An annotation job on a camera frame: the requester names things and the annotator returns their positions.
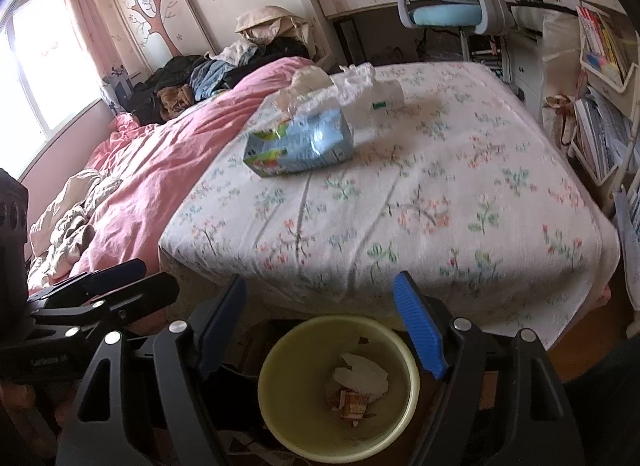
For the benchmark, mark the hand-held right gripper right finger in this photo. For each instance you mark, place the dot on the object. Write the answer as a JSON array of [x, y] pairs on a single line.
[[420, 326]]

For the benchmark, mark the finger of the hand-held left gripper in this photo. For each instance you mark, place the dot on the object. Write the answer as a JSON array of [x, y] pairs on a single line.
[[145, 293], [110, 273]]

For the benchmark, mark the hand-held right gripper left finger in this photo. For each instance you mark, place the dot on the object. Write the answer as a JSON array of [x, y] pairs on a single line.
[[222, 326]]

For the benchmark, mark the yellow trash bin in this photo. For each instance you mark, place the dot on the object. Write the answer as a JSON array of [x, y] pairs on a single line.
[[285, 396]]

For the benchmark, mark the blue tissue pack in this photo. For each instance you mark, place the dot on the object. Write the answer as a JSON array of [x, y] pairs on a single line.
[[305, 140]]

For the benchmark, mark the clear plastic bottle green label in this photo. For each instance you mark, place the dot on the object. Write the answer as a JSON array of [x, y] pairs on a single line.
[[387, 98]]

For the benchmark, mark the white tissue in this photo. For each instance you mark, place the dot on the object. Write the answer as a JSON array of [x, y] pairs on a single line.
[[357, 90]]

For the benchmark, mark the cream tissue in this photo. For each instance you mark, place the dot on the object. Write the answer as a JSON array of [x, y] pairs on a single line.
[[310, 80]]

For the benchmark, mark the crumpled cream blanket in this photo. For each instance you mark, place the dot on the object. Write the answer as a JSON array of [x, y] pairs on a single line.
[[70, 216]]

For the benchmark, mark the crumpled white paper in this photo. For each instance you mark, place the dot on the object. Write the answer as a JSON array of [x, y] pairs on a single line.
[[362, 371]]

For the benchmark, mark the red white wrapper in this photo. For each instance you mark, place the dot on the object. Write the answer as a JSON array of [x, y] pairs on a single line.
[[350, 406]]

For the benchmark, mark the pink duvet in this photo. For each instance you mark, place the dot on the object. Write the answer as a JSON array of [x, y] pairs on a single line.
[[165, 160]]

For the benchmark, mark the bed with floral sheet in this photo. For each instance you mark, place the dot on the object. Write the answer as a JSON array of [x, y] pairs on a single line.
[[425, 196]]

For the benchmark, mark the window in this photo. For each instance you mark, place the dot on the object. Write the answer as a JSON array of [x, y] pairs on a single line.
[[45, 70]]

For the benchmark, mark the brown garment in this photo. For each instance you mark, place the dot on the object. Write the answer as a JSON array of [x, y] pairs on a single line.
[[175, 100]]

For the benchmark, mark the blue white bedside ornament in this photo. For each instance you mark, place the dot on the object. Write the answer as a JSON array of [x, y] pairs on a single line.
[[117, 88]]

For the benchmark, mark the black clothes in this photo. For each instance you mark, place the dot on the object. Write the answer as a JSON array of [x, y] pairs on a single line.
[[155, 80]]

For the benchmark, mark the blue denim clothes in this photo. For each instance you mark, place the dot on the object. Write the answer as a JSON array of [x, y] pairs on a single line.
[[207, 78]]

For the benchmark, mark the pink curtain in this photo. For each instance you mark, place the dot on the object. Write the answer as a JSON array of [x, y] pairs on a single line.
[[87, 10]]

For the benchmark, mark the white cloth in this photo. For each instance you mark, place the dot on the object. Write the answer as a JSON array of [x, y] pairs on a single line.
[[237, 53]]

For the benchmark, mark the wardrobe door with tree picture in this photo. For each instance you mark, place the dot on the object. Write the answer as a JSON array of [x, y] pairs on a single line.
[[150, 10]]

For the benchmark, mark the black garment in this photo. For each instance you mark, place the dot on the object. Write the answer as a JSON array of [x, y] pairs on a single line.
[[285, 48]]

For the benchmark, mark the white cabinet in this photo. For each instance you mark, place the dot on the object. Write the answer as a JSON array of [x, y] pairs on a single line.
[[525, 63]]

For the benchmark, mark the black panel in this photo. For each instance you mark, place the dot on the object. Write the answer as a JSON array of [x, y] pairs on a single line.
[[347, 40]]

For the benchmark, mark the white bookshelf with books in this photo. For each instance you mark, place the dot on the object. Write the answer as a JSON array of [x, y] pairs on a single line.
[[605, 95]]

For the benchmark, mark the cream fabric bag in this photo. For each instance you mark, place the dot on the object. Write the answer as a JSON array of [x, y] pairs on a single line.
[[270, 20]]

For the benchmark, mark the blue grey office chair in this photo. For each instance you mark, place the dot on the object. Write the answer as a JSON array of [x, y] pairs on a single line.
[[450, 13]]

